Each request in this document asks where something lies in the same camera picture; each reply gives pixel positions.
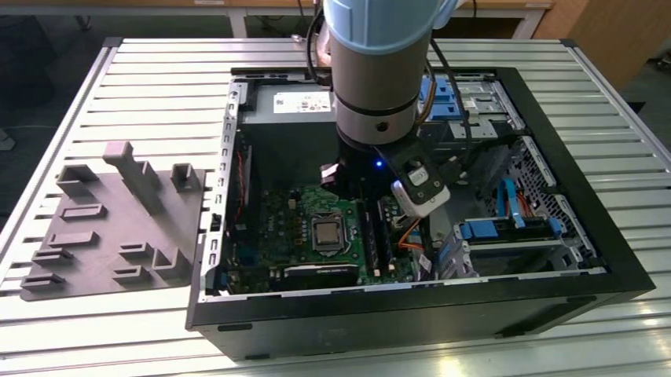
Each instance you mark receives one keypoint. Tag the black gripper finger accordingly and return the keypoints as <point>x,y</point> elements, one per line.
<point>330,176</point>

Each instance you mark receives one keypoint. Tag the blue RAM stick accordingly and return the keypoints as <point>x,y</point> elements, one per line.
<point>372,235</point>

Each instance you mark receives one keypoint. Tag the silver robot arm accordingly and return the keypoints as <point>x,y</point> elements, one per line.
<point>368,78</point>

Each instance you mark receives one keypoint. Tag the grey power supply unit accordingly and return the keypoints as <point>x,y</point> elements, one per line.
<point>284,149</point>

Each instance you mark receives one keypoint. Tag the green motherboard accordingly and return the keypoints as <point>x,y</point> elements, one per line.
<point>284,204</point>

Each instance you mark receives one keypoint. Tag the silver CPU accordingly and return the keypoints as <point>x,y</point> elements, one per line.
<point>328,235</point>

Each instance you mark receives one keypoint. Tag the blue plastic drive latch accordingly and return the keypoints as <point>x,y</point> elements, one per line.
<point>446,106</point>

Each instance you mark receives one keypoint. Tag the metal drive cage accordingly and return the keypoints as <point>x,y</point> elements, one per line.
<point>488,133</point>

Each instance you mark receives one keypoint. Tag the black graphics card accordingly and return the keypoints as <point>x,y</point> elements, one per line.
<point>320,277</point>

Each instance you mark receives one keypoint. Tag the hard disk in blue carrier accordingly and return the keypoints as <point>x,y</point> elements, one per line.
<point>485,229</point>

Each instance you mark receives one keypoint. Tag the grey metal disk bay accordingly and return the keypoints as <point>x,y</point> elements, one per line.
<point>517,244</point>

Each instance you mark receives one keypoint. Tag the black PC case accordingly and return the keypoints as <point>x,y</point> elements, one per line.
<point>368,326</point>

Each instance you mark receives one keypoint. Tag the grey parts rack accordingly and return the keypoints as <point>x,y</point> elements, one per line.
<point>121,220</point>

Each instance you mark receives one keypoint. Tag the brown wooden cabinet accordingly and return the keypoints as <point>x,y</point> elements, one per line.
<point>614,35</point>

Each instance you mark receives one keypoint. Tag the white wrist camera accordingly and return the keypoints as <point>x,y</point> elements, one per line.
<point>420,208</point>

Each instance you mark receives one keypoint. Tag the white desk frame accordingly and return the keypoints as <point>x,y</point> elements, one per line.
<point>534,23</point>

